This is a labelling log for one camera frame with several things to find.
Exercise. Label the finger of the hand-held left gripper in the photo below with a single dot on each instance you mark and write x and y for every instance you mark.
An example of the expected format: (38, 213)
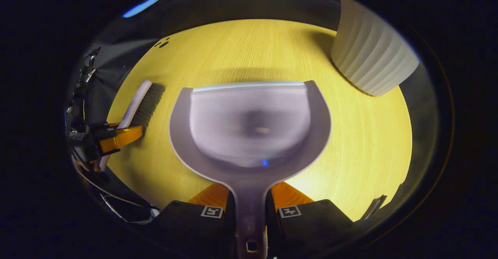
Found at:
(107, 126)
(120, 138)

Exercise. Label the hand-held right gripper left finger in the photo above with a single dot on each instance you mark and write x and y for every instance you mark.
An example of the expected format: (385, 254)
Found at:
(186, 228)

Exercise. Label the white ribbed garbage bin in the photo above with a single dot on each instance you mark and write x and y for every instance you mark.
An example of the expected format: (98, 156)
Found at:
(373, 53)

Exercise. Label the small pink broom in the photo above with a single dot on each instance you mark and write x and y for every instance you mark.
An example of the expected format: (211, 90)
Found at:
(136, 103)

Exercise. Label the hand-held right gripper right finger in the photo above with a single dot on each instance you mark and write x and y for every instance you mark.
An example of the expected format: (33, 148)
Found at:
(311, 228)

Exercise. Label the pink dustpan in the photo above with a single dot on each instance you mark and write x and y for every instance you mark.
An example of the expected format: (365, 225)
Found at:
(249, 123)

